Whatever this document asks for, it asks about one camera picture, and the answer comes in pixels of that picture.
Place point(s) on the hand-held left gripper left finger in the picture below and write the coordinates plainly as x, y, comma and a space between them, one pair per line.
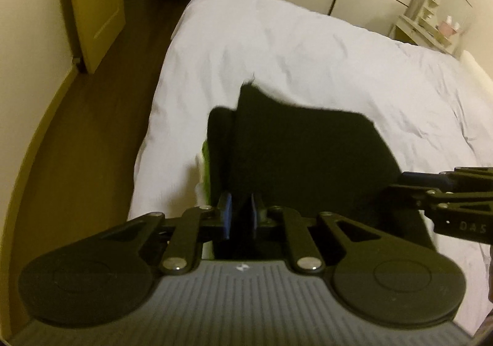
227, 211

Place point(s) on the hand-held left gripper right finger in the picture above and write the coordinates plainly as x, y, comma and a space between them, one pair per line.
253, 211

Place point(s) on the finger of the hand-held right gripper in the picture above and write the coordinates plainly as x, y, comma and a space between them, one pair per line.
423, 196
420, 178

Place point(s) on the black garment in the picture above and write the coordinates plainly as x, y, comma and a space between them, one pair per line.
308, 146

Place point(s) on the white pillow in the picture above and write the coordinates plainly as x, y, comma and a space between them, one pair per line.
481, 69

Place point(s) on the cream dressing table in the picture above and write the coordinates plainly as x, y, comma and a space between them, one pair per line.
408, 28

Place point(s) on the white duvet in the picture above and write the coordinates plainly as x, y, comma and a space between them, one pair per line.
308, 53

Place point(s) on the oval mirror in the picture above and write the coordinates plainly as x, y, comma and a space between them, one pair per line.
456, 7

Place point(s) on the yellow wooden door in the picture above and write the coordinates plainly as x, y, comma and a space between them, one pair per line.
96, 3

